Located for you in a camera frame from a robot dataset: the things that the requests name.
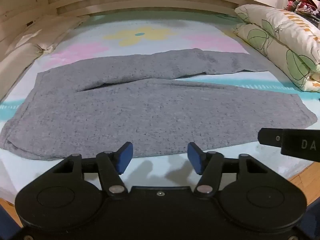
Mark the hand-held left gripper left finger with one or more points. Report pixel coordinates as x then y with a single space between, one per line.
125 156

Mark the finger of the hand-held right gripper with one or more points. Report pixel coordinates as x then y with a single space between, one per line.
271 137

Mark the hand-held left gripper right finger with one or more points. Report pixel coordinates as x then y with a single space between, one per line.
194 155

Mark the grey pants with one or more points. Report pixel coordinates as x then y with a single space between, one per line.
140 110

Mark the folded leaf print quilt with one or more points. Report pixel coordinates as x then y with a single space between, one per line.
282 37

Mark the floral printed bed sheet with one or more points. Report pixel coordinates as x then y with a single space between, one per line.
140 42

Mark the pile of colourful clothes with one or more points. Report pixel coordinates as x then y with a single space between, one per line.
303 6

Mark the beige pillow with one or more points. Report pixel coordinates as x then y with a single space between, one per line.
47 32

